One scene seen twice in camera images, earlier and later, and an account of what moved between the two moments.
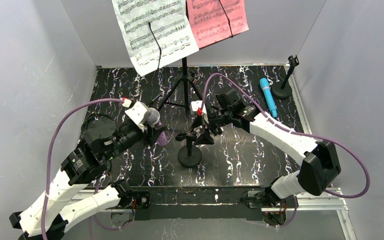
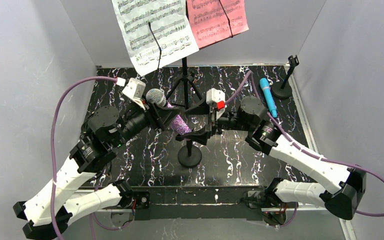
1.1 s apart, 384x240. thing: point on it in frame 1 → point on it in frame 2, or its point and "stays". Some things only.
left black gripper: x=150 y=134 → x=152 y=116
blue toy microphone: x=265 y=84 stays
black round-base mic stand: x=283 y=90 stays
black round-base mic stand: x=189 y=156 stays
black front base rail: x=199 y=202 stays
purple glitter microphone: x=153 y=118 → x=156 y=96
